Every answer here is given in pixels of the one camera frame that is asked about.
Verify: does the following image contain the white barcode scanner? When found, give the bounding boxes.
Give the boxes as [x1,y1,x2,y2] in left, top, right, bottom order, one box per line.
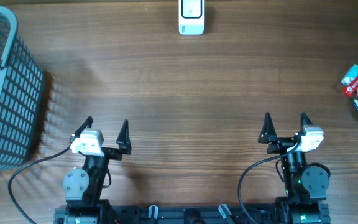
[178,0,205,35]

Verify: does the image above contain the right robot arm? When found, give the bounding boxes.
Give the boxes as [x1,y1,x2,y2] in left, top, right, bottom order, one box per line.
[258,113,331,224]

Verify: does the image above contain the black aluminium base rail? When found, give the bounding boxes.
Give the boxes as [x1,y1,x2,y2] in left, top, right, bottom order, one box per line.
[53,203,331,224]

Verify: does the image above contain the teal white small box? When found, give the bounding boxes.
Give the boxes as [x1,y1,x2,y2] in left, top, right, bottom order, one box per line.
[341,64,358,85]

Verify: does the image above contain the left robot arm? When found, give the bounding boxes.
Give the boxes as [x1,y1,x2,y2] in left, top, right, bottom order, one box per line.
[54,117,132,224]

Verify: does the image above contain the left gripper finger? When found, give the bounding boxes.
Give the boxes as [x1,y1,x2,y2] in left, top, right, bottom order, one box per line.
[116,119,132,155]
[70,116,93,143]

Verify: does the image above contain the left black cable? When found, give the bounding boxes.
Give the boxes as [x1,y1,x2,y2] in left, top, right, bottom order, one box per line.
[7,146,73,224]

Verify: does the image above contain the black cable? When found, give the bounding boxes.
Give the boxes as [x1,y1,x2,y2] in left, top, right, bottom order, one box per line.
[237,141,301,224]
[7,146,73,224]

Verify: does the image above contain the right black cable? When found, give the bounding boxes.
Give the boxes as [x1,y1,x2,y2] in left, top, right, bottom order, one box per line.
[237,141,301,224]

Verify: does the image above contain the grey plastic shopping basket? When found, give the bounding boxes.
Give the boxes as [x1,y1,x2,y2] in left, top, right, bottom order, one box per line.
[0,6,45,170]

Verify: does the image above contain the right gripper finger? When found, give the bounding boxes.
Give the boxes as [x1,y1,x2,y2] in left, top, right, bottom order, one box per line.
[300,112,313,128]
[258,112,277,144]

